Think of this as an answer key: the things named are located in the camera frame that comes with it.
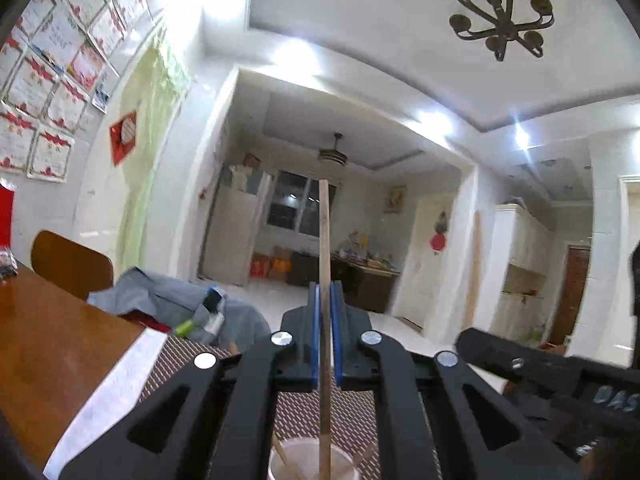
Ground clear plastic packet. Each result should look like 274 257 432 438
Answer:
0 247 21 282

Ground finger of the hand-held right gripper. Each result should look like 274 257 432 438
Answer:
456 327 586 402

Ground red hanging door ornament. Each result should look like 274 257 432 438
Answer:
430 210 450 256

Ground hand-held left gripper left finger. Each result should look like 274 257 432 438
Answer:
59 282 321 480

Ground ceiling fan lamp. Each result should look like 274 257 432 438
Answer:
317 133 348 167

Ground red box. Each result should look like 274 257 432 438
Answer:
0 180 18 256

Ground brown dotted table mat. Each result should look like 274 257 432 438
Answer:
142 332 506 480

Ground wall of red-trimmed certificates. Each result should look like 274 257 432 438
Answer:
0 0 153 181

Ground dark wooden sideboard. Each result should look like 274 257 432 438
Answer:
290 250 402 314

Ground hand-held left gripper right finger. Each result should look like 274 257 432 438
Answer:
331 282 586 480

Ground white table cloth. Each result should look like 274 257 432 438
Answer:
42 330 168 480

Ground red diamond wall decoration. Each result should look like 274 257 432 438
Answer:
109 109 138 167

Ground brown wooden chair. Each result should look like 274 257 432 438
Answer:
31 230 115 302

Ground grey jacket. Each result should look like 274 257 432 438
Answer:
87 266 272 350

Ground dark window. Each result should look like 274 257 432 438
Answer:
267 170 341 241

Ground white door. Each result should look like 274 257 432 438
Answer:
390 195 458 332

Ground small wall photo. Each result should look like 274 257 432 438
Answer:
92 67 121 113

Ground dark metal chandelier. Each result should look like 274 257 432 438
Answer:
444 0 556 62

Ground light green curtain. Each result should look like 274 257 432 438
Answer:
117 25 193 273

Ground tall white cabinet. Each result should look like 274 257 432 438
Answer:
492 202 556 348

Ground clutter of small goods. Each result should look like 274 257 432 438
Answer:
337 230 397 271

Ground wooden pole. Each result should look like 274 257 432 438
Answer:
462 210 483 331

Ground bundle of chopsticks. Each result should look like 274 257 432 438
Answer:
271 434 373 480

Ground pink cup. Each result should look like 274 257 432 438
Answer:
267 437 361 480

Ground brown wooden door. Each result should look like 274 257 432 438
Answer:
547 245 592 348

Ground light wooden chopstick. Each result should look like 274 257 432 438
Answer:
318 179 332 480

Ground white refrigerator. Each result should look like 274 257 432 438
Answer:
200 162 277 286

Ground red boxes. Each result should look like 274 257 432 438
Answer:
250 246 293 283

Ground framed wall picture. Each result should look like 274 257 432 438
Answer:
384 186 407 215

